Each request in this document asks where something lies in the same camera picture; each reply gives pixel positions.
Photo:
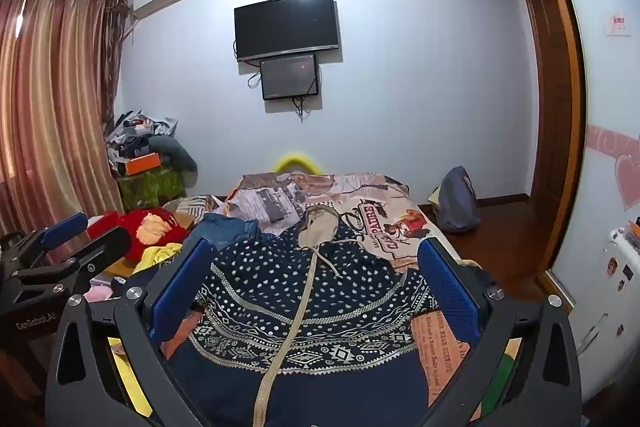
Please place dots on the dark grey cushion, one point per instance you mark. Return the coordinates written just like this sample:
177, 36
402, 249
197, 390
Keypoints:
175, 151

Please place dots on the blue jeans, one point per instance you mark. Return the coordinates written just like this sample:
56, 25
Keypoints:
225, 229

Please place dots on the small black wall monitor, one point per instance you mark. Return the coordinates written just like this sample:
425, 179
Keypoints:
290, 77

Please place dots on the pile of clutter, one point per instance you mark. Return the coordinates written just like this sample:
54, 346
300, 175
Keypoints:
130, 132

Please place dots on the orange box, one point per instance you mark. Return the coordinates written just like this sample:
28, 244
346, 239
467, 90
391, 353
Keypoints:
144, 163

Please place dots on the wooden door frame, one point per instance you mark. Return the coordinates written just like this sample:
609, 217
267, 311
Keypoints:
555, 117

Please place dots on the red yellow plush garment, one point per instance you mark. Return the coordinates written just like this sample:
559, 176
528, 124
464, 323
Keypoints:
135, 224

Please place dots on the navy patterned hoodie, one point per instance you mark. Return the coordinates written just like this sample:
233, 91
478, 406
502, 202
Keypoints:
310, 297

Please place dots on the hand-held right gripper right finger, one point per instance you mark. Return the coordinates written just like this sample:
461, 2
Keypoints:
447, 287

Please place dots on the yellow cloth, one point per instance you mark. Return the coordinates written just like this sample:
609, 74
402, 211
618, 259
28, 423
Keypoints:
157, 254

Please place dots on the striped pink curtain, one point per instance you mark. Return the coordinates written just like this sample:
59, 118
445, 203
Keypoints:
55, 97

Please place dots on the small red wall sticker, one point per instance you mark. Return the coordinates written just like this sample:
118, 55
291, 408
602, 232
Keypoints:
618, 24

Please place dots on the green patterned cloth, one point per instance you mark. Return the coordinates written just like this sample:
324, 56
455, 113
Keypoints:
150, 189

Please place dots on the pink heart wall decoration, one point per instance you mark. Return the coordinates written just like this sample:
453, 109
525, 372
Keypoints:
627, 177

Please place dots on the grey backpack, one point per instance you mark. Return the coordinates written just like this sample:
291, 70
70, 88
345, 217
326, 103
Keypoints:
457, 202

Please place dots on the yellow paper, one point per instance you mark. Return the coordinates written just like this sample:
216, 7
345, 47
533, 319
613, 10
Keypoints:
436, 198

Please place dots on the printed blanket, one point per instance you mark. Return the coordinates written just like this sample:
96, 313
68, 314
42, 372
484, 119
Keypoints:
390, 217

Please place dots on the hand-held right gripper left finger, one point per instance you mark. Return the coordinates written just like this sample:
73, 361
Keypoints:
180, 292

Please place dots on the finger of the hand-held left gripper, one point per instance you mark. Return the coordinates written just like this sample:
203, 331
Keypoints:
65, 227
100, 249

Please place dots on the large black wall television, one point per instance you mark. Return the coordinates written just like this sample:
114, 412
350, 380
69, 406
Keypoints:
287, 27

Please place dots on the white sliding wardrobe door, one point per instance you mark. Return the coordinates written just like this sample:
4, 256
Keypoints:
600, 82

